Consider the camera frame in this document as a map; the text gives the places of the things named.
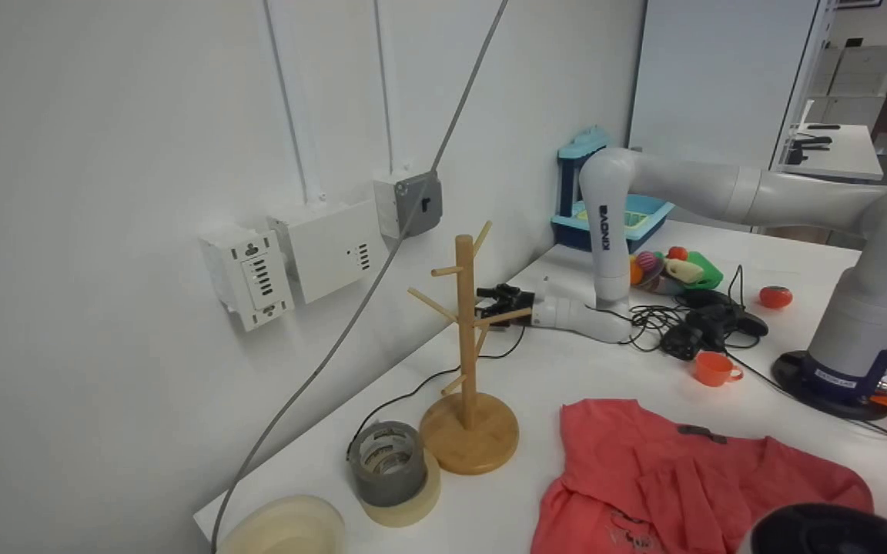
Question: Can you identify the coral red cloth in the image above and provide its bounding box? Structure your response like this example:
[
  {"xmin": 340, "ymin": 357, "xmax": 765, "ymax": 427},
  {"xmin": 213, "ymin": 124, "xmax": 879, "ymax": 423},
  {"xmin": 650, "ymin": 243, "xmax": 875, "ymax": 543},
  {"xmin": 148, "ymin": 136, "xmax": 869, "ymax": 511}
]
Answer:
[{"xmin": 528, "ymin": 401, "xmax": 875, "ymax": 554}]

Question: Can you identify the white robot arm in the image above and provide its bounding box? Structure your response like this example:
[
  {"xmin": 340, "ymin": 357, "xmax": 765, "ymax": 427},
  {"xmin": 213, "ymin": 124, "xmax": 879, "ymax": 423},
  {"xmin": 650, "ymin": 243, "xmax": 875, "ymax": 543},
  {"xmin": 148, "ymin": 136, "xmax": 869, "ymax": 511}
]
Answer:
[{"xmin": 531, "ymin": 149, "xmax": 887, "ymax": 418}]

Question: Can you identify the blue black robot base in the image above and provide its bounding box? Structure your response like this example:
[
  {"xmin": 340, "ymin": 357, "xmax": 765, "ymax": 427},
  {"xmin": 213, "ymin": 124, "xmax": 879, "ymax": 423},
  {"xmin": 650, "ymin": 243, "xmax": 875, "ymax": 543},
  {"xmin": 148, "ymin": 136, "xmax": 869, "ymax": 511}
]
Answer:
[{"xmin": 772, "ymin": 352, "xmax": 887, "ymax": 425}]

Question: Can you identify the black power strip plug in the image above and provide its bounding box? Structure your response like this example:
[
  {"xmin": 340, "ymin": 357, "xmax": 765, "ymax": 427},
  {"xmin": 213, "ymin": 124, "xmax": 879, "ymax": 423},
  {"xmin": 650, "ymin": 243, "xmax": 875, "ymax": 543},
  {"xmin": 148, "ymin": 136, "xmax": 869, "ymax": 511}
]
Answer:
[{"xmin": 475, "ymin": 282, "xmax": 534, "ymax": 325}]

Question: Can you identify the blue plastic rack tray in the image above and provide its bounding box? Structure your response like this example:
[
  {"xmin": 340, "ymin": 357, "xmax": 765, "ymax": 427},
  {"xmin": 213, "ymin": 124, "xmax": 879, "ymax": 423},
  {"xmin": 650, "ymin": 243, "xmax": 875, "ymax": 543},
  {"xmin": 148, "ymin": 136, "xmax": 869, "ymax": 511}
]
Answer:
[{"xmin": 549, "ymin": 126, "xmax": 678, "ymax": 254}]

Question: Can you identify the wooden mug tree stand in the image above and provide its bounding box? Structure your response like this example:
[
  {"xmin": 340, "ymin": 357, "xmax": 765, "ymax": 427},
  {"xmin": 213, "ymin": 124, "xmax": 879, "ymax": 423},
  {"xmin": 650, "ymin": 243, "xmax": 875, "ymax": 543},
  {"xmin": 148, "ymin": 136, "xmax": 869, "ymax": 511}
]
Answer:
[{"xmin": 412, "ymin": 227, "xmax": 519, "ymax": 474}]

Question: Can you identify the cream masking tape roll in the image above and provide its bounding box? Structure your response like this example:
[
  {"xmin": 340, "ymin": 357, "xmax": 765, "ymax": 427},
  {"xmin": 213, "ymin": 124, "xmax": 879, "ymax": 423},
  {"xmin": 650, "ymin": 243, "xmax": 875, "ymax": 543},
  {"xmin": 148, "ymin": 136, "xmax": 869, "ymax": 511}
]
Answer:
[{"xmin": 362, "ymin": 466, "xmax": 441, "ymax": 525}]

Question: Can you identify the green toy food container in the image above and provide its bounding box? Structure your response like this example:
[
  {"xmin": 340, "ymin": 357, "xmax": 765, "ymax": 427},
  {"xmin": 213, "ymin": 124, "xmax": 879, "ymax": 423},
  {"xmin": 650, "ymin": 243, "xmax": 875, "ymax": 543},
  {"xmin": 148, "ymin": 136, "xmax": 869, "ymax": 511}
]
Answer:
[{"xmin": 627, "ymin": 246, "xmax": 723, "ymax": 294}]

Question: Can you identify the orange plastic cup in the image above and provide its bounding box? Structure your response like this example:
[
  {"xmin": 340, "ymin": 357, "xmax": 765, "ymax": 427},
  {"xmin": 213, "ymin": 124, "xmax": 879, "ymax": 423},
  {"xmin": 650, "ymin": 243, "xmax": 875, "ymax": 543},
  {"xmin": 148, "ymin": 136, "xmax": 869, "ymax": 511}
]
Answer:
[{"xmin": 691, "ymin": 352, "xmax": 741, "ymax": 389}]

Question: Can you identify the cream plastic bowl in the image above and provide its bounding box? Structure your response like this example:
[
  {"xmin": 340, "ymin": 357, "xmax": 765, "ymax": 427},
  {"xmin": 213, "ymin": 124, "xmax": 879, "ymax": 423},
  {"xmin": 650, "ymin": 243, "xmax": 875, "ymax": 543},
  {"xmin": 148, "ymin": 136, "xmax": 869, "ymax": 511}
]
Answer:
[{"xmin": 221, "ymin": 496, "xmax": 343, "ymax": 554}]

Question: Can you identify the red round toy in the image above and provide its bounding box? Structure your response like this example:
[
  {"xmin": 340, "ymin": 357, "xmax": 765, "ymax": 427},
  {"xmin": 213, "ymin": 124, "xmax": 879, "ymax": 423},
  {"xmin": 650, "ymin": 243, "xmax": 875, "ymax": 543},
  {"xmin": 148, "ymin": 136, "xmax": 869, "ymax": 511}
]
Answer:
[{"xmin": 758, "ymin": 285, "xmax": 791, "ymax": 312}]

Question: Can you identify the background white desk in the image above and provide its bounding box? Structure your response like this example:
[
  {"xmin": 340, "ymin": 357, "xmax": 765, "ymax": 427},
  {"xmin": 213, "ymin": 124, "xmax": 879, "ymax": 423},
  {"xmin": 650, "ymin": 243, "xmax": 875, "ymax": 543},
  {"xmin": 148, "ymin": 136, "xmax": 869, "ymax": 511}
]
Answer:
[{"xmin": 775, "ymin": 107, "xmax": 882, "ymax": 183}]

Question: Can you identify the grey wall junction box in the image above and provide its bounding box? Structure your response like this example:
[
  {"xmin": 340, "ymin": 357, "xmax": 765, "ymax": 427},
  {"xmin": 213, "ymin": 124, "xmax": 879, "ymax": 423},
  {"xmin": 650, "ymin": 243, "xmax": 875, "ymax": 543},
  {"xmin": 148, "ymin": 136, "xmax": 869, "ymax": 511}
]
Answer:
[{"xmin": 371, "ymin": 169, "xmax": 444, "ymax": 240}]

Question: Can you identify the white wall junction box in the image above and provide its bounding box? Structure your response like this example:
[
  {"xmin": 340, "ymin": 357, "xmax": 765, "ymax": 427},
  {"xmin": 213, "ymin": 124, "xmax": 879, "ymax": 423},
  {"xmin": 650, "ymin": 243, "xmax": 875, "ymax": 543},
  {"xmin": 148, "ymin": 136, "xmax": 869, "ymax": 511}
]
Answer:
[{"xmin": 272, "ymin": 201, "xmax": 385, "ymax": 305}]

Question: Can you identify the grey wall cable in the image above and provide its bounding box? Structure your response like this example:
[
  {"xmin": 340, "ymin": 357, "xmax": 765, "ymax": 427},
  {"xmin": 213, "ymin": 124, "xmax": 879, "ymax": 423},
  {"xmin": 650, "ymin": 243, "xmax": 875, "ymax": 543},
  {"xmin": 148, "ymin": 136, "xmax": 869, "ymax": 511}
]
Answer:
[{"xmin": 207, "ymin": 0, "xmax": 511, "ymax": 554}]

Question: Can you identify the grey duct tape roll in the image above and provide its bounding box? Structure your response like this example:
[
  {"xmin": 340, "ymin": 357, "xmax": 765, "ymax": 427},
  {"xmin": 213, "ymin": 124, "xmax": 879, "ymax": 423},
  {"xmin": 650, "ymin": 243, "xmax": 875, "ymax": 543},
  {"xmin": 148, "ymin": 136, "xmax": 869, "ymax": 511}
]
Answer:
[{"xmin": 349, "ymin": 423, "xmax": 429, "ymax": 508}]

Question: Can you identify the white wall socket box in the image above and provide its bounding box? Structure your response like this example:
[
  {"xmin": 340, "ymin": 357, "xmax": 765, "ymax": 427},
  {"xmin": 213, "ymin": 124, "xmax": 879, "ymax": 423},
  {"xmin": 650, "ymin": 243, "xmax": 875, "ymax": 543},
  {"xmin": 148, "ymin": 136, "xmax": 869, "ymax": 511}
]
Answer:
[{"xmin": 199, "ymin": 227, "xmax": 293, "ymax": 333}]

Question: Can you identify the black cable bundle device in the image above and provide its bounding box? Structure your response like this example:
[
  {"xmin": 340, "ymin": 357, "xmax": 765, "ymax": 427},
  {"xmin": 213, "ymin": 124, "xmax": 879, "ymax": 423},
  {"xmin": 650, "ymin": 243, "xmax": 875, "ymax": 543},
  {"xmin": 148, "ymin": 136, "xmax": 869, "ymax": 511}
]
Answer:
[{"xmin": 637, "ymin": 290, "xmax": 765, "ymax": 361}]

